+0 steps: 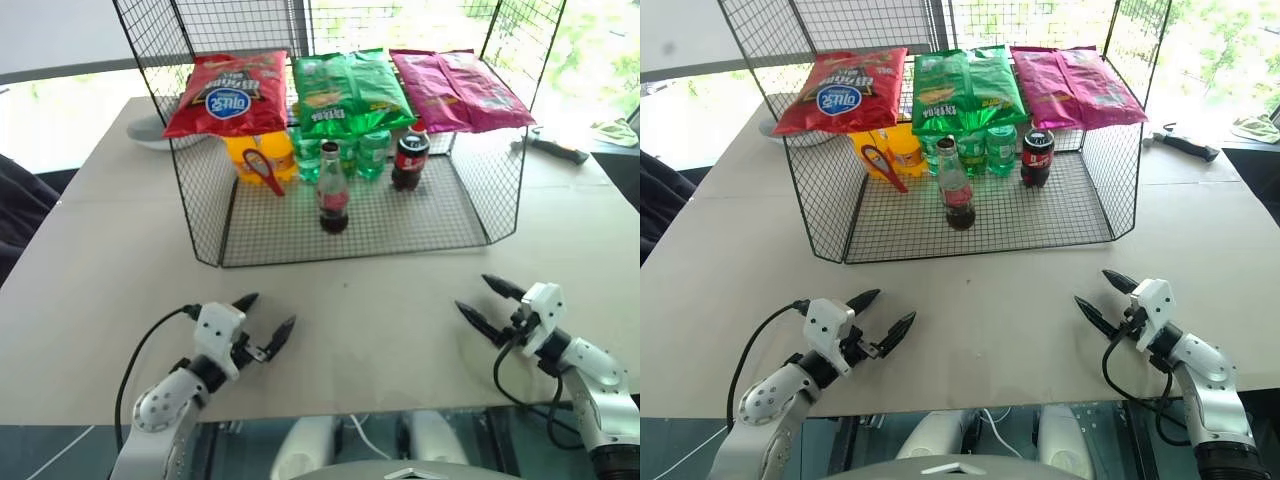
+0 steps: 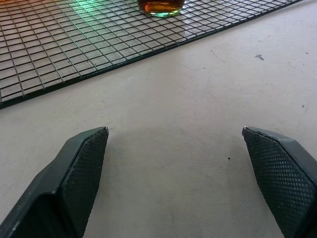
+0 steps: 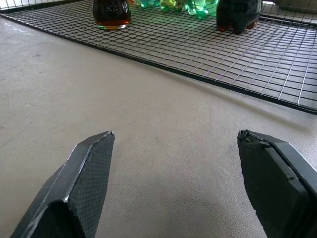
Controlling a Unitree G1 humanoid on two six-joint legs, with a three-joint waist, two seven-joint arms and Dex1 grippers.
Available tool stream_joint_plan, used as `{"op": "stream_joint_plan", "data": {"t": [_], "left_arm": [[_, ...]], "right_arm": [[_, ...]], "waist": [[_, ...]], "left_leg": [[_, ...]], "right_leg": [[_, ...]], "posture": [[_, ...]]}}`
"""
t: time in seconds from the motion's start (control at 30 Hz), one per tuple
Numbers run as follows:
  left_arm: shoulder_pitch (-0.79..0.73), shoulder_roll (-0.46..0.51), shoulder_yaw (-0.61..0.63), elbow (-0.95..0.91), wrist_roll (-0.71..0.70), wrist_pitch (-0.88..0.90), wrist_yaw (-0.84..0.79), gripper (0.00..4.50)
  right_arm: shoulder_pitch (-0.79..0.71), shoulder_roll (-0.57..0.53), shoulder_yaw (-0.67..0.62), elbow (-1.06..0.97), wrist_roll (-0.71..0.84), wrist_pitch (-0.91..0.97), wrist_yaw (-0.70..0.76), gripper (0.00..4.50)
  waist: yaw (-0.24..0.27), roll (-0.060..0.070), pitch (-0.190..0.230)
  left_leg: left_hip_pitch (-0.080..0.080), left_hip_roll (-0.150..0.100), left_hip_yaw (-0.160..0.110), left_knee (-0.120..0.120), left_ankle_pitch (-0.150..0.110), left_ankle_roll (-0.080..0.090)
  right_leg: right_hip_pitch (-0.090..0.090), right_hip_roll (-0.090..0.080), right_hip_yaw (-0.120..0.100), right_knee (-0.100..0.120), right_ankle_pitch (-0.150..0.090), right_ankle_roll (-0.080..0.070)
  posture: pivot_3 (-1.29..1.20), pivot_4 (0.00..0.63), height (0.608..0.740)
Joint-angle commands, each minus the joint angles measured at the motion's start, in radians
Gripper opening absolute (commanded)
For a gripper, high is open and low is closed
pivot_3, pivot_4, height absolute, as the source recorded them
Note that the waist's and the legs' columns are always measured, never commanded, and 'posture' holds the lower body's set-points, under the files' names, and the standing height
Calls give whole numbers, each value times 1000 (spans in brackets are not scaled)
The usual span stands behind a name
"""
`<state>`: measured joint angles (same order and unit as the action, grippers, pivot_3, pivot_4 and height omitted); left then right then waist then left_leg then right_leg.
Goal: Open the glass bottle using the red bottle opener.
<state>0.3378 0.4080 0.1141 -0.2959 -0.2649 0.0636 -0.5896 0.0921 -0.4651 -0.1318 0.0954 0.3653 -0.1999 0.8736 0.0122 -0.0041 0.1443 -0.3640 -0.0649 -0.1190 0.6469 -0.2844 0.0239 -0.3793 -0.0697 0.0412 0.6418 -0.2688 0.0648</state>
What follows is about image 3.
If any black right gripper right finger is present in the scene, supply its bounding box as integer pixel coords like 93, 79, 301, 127
237, 129, 317, 238

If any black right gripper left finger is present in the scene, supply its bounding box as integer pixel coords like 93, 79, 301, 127
9, 130, 115, 238

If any dark cola glass bottle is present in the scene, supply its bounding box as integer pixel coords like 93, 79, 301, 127
92, 0, 132, 31

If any dark plastic soda bottle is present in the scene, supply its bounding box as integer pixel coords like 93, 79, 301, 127
215, 0, 263, 35

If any green plastic bottle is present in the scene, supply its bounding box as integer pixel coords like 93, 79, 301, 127
135, 0, 161, 7
186, 0, 220, 20
159, 0, 188, 13

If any black wire grid rack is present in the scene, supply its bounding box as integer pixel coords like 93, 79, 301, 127
0, 0, 317, 115

